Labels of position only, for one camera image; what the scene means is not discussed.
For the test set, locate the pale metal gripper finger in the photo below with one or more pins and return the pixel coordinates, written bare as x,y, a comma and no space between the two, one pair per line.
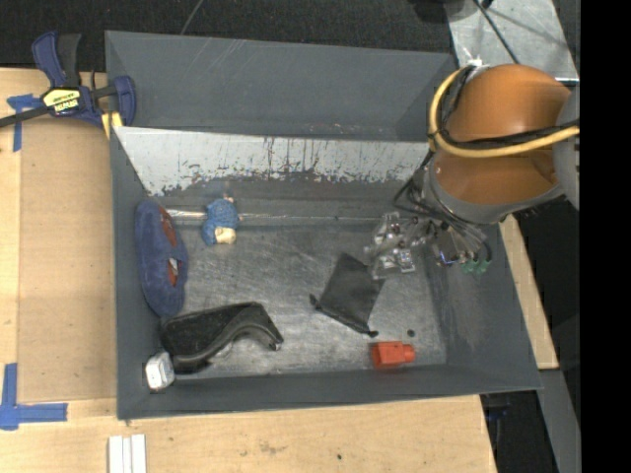
392,259
394,229

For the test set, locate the red plastic block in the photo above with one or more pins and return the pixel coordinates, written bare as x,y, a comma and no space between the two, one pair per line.
389,354

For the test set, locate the blue toy figure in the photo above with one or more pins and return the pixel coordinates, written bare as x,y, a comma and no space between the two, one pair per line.
221,215

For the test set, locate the small white box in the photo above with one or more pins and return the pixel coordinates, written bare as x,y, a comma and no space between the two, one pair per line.
159,371

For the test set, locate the grey metal bin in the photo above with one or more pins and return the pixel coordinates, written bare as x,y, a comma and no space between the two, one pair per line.
276,91

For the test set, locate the black cloth pouch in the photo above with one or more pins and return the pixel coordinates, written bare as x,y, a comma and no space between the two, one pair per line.
351,289

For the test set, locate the blue and red fabric disc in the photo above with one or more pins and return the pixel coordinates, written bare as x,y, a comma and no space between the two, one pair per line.
158,274

